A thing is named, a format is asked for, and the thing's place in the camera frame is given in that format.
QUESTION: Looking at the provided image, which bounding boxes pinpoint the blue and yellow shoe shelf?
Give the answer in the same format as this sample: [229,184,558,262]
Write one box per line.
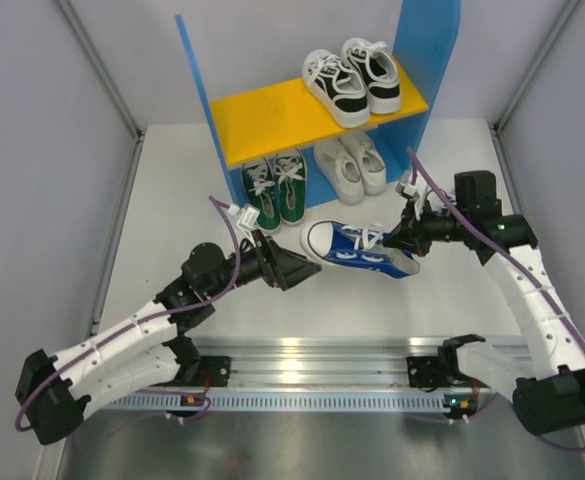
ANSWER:
[175,1,461,207]

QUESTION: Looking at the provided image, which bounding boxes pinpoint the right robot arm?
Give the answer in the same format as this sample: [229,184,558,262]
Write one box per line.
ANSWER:
[383,171,585,436]

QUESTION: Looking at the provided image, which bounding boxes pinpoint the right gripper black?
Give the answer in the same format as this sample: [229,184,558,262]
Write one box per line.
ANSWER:
[383,195,471,258]

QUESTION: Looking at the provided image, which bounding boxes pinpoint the black white sneaker left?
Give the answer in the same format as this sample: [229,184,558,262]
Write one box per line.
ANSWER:
[302,49,370,129]

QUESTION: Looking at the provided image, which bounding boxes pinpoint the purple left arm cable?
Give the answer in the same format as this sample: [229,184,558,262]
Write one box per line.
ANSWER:
[14,195,253,432]

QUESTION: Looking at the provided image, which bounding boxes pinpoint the aluminium mounting rail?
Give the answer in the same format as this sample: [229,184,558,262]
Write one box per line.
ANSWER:
[186,315,529,391]

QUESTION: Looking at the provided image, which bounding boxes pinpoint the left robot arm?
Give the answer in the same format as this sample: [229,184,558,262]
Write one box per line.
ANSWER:
[15,232,322,446]

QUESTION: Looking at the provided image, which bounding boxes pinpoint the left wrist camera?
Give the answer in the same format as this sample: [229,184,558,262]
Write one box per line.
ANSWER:
[227,204,260,237]

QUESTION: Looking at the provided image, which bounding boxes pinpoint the aluminium frame post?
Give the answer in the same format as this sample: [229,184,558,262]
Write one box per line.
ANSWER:
[491,0,585,134]
[54,0,146,141]

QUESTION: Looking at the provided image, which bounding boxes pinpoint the black white sneaker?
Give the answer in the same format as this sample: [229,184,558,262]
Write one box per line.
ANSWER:
[341,38,402,115]
[302,49,370,129]

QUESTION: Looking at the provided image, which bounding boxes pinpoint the slotted cable duct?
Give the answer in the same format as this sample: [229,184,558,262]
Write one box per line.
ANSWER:
[107,391,472,413]

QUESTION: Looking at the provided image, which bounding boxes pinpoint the black white sneaker right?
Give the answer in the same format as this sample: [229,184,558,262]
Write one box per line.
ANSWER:
[341,38,402,115]

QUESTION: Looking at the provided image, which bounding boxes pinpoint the left aluminium frame post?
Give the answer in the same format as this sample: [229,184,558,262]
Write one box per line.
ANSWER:
[54,0,146,141]

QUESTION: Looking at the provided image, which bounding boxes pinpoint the green sneaker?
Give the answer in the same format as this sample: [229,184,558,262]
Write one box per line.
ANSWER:
[241,158,282,233]
[274,149,307,225]

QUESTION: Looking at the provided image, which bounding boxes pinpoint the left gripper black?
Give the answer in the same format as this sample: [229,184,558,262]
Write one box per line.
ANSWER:
[205,229,320,299]

